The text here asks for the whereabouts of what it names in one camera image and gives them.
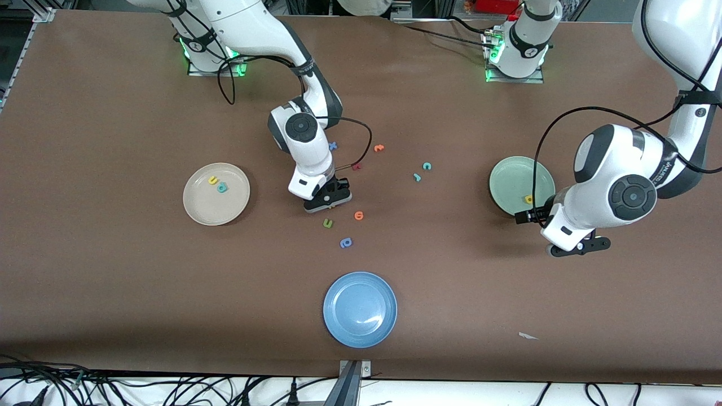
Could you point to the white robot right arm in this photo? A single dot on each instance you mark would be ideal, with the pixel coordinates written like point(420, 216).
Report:
point(248, 28)

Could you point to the green round plate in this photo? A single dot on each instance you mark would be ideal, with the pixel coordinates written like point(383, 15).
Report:
point(513, 180)

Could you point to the blue foam letter p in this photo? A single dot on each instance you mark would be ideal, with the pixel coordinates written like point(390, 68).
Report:
point(346, 242)

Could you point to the beige round plate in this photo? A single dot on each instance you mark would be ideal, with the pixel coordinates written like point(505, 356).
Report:
point(216, 203)

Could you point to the white paper scrap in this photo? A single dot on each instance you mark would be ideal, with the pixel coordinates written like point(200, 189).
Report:
point(527, 336)

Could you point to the blue round plate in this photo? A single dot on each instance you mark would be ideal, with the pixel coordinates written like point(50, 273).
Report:
point(360, 309)

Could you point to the beige rounded object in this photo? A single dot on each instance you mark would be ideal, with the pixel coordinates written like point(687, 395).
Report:
point(364, 7)

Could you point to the red box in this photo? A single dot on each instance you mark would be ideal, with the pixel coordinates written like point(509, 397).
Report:
point(496, 5)

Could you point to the grey metal bracket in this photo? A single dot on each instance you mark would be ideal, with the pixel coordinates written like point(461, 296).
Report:
point(351, 383)

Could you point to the aluminium frame rail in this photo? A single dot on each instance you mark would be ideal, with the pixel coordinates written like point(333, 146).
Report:
point(45, 15)

